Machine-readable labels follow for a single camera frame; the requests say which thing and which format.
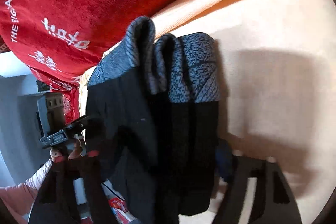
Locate cream bed sheet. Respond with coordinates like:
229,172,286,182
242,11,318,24
79,0,336,224

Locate person's left hand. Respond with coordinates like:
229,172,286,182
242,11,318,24
50,139,86,163

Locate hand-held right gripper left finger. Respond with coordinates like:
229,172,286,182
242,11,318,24
28,150,118,224

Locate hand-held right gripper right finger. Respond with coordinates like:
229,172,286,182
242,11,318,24
213,138,302,224

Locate black cable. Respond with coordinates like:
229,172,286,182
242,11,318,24
101,181,125,201

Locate red packet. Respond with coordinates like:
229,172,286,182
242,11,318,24
108,196,137,223

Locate person's left forearm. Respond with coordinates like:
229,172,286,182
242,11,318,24
0,158,54,224

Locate black pants with grey waistband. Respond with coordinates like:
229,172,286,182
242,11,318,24
85,16,222,224

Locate red and white printed blanket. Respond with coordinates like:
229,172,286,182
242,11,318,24
0,0,307,122

